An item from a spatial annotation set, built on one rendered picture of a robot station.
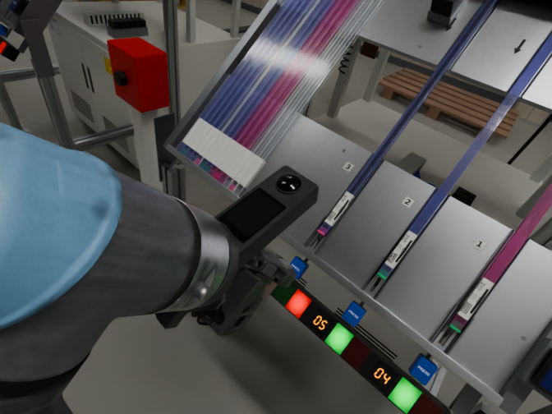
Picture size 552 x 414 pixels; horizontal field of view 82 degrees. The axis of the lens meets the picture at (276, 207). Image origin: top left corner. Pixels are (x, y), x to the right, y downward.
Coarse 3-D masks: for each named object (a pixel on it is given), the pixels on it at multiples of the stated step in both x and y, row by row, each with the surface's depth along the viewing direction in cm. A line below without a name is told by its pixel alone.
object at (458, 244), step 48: (288, 144) 57; (336, 144) 54; (336, 192) 52; (384, 192) 50; (432, 192) 47; (336, 240) 50; (384, 240) 48; (432, 240) 46; (480, 240) 44; (528, 240) 42; (384, 288) 46; (432, 288) 44; (528, 288) 41; (432, 336) 43; (480, 336) 41; (528, 336) 40
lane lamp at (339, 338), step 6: (336, 324) 48; (336, 330) 48; (342, 330) 48; (330, 336) 48; (336, 336) 48; (342, 336) 48; (348, 336) 47; (330, 342) 48; (336, 342) 48; (342, 342) 47; (348, 342) 47; (336, 348) 47; (342, 348) 47
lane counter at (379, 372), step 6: (378, 366) 45; (384, 366) 45; (372, 372) 45; (378, 372) 45; (384, 372) 45; (390, 372) 44; (372, 378) 45; (378, 378) 45; (384, 378) 44; (390, 378) 44; (378, 384) 45; (384, 384) 44; (390, 384) 44; (384, 390) 44
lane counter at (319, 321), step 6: (318, 312) 50; (312, 318) 50; (318, 318) 49; (324, 318) 49; (330, 318) 49; (312, 324) 49; (318, 324) 49; (324, 324) 49; (330, 324) 48; (318, 330) 49; (324, 330) 49
